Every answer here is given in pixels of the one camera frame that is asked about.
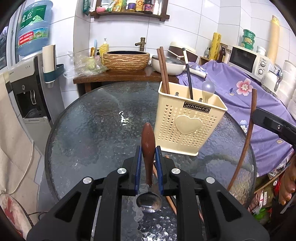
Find brown handled metal spoon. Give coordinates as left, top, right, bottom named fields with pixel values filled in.
left=136, top=123, right=162, bottom=213

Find water dispenser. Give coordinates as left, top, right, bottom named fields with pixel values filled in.
left=9, top=54, right=65, bottom=156

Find hand with gold nails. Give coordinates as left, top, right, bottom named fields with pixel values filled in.
left=278, top=155, right=296, bottom=205

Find brown glass bottle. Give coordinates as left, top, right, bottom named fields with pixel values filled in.
left=217, top=46, right=226, bottom=63

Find green stacked bowls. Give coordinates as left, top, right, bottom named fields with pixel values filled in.
left=241, top=29, right=255, bottom=50

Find stool with cushion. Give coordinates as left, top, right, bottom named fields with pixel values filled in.
left=1, top=193, right=34, bottom=240

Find white paper cup stack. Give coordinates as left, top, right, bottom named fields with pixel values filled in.
left=42, top=45, right=56, bottom=73

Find cream plastic utensil holder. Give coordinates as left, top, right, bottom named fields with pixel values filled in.
left=154, top=82, right=228, bottom=156

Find teal cup holder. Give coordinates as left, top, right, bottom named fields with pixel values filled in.
left=43, top=64, right=64, bottom=84

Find tall beige roll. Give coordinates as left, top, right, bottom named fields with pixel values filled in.
left=267, top=15, right=280, bottom=64

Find white microwave oven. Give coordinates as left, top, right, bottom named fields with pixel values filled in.
left=228, top=46, right=272, bottom=83

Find silver metal spoon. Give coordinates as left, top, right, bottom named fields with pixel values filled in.
left=199, top=79, right=215, bottom=103

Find green hanging packet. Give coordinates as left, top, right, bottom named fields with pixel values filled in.
left=82, top=0, right=91, bottom=16

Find woven basin sink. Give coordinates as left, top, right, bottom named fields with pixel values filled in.
left=102, top=51, right=150, bottom=72

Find clear plastic bag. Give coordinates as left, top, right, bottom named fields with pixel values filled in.
left=63, top=52, right=108, bottom=79

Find brown wooden chopstick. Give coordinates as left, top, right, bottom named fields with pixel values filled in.
left=157, top=48, right=168, bottom=94
left=159, top=46, right=170, bottom=94

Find yellow soap bottle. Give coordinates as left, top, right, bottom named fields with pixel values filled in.
left=99, top=38, right=109, bottom=61

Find wooden wall shelf mirror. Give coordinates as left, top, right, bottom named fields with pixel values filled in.
left=90, top=0, right=170, bottom=22

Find bronze faucet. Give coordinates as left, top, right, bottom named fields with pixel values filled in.
left=135, top=37, right=146, bottom=52

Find blue water jug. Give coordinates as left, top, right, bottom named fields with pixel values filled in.
left=17, top=1, right=53, bottom=57

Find wooden sink counter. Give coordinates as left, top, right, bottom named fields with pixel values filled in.
left=73, top=66, right=179, bottom=96

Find brown chopstick pair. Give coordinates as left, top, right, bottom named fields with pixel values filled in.
left=226, top=88, right=258, bottom=191

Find yellow wrap roll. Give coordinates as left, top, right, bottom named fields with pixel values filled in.
left=209, top=33, right=221, bottom=60

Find black chopstick gold band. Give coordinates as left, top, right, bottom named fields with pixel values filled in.
left=182, top=48, right=194, bottom=100

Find beige cloth cover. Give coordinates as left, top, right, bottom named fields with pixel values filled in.
left=1, top=74, right=41, bottom=195

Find white kettle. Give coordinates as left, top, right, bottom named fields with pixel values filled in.
left=261, top=64, right=283, bottom=96

